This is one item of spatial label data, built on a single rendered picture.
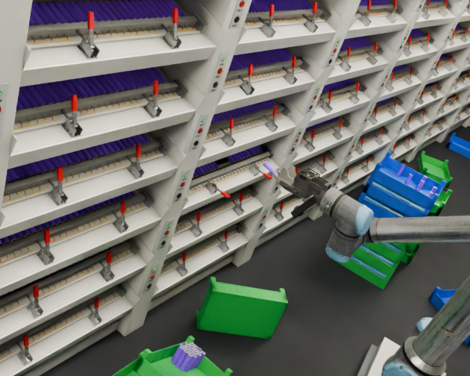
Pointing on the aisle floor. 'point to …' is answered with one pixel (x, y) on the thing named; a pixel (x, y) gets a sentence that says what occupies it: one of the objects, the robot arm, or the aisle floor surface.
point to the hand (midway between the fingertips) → (276, 175)
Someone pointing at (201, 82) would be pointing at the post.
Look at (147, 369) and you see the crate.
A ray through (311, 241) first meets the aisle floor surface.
